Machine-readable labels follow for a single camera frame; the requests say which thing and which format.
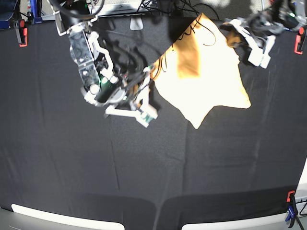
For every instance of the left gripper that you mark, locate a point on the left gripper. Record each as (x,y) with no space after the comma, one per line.
(261,24)

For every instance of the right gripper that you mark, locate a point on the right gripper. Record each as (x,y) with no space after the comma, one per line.
(114,89)

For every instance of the yellow t-shirt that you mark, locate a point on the yellow t-shirt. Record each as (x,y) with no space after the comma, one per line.
(200,71)

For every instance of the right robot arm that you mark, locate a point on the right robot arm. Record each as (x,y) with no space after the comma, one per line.
(93,56)

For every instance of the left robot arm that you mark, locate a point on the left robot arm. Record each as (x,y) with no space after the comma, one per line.
(290,13)

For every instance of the red black clamp right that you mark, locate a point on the red black clamp right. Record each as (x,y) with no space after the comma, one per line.
(299,41)

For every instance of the red black clamp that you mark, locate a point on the red black clamp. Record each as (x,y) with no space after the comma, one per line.
(299,41)
(21,33)

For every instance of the black table cloth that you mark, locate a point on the black table cloth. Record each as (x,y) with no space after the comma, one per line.
(60,154)

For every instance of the red black clamp left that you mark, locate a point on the red black clamp left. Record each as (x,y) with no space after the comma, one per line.
(21,33)

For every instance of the blue clamp top left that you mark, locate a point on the blue clamp top left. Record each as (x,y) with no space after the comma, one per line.
(34,8)

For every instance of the blue clamp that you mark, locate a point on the blue clamp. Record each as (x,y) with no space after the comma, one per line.
(34,8)
(291,208)

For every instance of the blue clamp bottom right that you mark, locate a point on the blue clamp bottom right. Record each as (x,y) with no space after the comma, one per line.
(291,208)

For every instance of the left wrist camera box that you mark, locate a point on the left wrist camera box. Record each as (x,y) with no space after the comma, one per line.
(259,58)

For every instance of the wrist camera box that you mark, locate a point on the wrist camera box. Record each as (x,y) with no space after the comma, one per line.
(146,114)
(259,58)

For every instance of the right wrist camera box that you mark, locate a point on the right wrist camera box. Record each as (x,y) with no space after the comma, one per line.
(146,114)

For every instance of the aluminium rail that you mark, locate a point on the aluminium rail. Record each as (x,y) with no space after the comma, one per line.
(123,8)

